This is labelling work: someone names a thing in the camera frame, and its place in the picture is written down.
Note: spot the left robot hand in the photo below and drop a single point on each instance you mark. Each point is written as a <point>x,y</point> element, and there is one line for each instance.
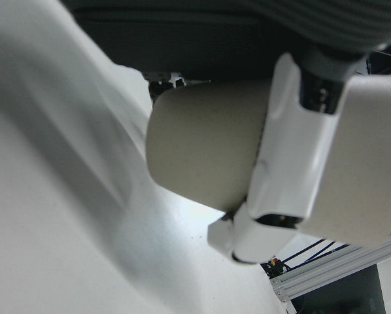
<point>290,163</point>

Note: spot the beige paper cup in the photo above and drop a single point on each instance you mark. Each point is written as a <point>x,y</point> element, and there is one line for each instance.
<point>202,140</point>

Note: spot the aluminium frame beam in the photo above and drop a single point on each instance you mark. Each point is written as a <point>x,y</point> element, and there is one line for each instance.
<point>329,271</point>

